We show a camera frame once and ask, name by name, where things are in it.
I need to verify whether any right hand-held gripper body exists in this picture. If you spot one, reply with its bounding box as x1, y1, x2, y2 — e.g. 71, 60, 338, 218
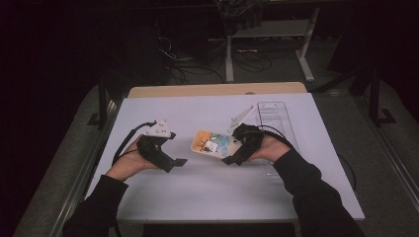
226, 105, 265, 166

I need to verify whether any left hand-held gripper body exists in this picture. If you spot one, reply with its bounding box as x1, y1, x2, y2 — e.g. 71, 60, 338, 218
135, 119, 177, 174

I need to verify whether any person's right hand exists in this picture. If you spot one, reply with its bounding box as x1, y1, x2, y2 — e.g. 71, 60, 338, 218
246, 132, 293, 164

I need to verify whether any person's left hand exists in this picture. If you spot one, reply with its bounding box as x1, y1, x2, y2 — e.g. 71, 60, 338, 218
105, 134, 160, 183

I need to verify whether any clear plastic packaging tray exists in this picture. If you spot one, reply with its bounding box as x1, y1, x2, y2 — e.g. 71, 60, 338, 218
256, 101, 300, 178

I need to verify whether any wooden table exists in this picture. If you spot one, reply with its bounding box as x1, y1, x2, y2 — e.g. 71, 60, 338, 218
127, 81, 308, 99

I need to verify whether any black metal stand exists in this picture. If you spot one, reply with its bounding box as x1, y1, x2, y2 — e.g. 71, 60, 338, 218
368, 63, 398, 128
86, 74, 111, 131

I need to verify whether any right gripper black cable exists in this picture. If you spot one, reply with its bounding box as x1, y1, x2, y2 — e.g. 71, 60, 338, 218
256, 123, 359, 193

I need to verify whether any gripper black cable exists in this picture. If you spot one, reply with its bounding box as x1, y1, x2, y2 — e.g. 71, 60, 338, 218
256, 123, 359, 193
112, 120, 158, 166

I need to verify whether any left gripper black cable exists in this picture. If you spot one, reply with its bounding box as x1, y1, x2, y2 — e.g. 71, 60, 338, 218
112, 120, 158, 166

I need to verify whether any tangle of floor cables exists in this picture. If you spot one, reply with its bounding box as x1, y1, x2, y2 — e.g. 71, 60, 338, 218
157, 35, 275, 85

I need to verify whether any metal floor rail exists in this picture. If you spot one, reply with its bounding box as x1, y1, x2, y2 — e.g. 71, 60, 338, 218
48, 98, 124, 237
354, 97, 419, 211

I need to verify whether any white metal frame desk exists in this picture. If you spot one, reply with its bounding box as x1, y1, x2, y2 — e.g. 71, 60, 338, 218
224, 6, 321, 83

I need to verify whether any black cable bundle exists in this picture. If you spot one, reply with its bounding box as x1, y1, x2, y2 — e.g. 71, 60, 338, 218
215, 0, 266, 36

